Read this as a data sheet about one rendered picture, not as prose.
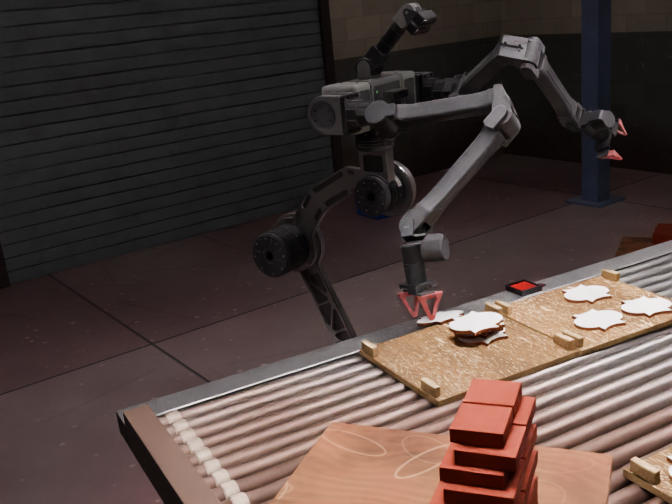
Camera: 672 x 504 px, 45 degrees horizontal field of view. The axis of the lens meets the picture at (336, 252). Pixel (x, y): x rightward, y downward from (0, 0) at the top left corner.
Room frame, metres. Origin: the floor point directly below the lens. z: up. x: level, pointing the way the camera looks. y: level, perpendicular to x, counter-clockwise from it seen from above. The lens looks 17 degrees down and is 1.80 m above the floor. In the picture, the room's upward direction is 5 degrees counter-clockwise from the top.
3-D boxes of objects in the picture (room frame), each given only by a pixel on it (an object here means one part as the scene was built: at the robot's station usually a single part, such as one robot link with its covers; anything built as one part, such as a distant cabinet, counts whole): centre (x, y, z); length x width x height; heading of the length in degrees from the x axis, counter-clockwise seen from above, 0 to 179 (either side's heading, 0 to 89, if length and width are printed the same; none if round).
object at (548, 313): (2.02, -0.67, 0.93); 0.41 x 0.35 x 0.02; 116
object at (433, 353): (1.84, -0.30, 0.93); 0.41 x 0.35 x 0.02; 117
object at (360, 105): (2.48, -0.11, 1.45); 0.09 x 0.08 x 0.12; 145
